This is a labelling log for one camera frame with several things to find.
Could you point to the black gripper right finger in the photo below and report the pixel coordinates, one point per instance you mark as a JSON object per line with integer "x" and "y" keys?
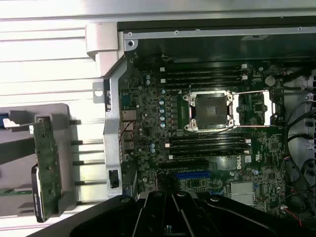
{"x": 187, "y": 214}

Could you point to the green motherboard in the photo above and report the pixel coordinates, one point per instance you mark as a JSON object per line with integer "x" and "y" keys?
{"x": 148, "y": 111}

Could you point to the black expansion slot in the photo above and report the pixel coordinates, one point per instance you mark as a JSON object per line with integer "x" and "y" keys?
{"x": 184, "y": 166}

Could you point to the grey parts rack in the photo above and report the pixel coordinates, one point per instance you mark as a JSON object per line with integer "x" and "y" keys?
{"x": 66, "y": 116}

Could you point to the blue expansion slot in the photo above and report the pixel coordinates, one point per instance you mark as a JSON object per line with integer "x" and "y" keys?
{"x": 192, "y": 175}

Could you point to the silver chipset heatsink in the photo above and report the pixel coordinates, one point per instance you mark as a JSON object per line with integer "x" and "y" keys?
{"x": 242, "y": 193}

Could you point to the open dark grey PC case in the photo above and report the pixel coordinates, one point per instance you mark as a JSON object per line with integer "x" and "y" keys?
{"x": 113, "y": 118}

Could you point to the thin metal locking lever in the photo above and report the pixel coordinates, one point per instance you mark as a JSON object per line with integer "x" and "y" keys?
{"x": 190, "y": 91}

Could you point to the round coin battery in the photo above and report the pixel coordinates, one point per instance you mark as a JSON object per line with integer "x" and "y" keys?
{"x": 270, "y": 80}

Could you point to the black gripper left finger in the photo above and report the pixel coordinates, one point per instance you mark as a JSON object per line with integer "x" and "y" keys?
{"x": 153, "y": 214}

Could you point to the silver socket cover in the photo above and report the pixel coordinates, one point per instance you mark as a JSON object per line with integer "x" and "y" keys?
{"x": 238, "y": 111}

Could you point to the CPU socket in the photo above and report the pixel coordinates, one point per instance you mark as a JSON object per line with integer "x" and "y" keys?
{"x": 209, "y": 111}

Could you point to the black RAM slot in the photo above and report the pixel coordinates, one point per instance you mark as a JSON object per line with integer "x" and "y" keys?
{"x": 202, "y": 80}
{"x": 207, "y": 156}
{"x": 202, "y": 74}
{"x": 202, "y": 69}
{"x": 207, "y": 151}
{"x": 202, "y": 85}
{"x": 207, "y": 140}
{"x": 207, "y": 145}

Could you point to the hard disk in blue caddy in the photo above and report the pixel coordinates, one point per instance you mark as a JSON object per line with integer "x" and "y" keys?
{"x": 3, "y": 121}

